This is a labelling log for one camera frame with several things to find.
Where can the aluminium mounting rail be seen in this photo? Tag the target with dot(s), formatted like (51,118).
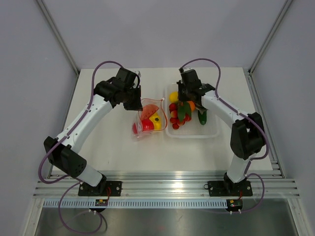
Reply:
(191,185)

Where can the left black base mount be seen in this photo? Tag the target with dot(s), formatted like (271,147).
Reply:
(105,188)

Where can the red apple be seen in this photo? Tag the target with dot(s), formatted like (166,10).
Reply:
(137,128)

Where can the watermelon slice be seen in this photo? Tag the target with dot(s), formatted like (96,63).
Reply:
(148,111)

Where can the white plastic food tray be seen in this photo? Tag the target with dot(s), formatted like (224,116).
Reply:
(192,129)

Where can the yellow bell pepper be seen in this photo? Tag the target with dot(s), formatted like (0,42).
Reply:
(156,120)

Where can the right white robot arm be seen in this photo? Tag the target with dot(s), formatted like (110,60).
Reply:
(247,132)

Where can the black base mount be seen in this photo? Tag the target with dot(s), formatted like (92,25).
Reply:
(219,188)
(105,188)

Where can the white slotted cable duct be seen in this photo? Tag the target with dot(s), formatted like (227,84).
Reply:
(137,203)

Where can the right aluminium frame post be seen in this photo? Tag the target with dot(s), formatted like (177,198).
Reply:
(270,35)

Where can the orange tangerine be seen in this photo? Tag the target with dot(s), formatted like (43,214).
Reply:
(192,105)

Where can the aluminium frame post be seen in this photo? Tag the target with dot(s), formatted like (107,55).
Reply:
(270,35)
(43,8)

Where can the red lychee bunch with leaves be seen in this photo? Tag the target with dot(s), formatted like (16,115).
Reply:
(180,113)

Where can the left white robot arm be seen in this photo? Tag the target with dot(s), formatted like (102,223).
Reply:
(63,151)

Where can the left aluminium frame post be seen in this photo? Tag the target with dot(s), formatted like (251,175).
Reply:
(43,8)

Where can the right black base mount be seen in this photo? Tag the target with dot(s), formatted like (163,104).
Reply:
(219,188)

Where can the green cucumber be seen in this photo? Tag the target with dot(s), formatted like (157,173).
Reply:
(202,116)

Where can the clear zip top bag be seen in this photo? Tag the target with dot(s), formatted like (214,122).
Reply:
(161,112)

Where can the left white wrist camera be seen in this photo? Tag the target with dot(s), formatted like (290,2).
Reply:
(138,73)

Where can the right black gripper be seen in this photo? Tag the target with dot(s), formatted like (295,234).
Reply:
(180,97)

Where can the red tomato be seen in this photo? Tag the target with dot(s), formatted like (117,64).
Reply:
(148,125)

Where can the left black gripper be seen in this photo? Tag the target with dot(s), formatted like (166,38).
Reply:
(137,105)

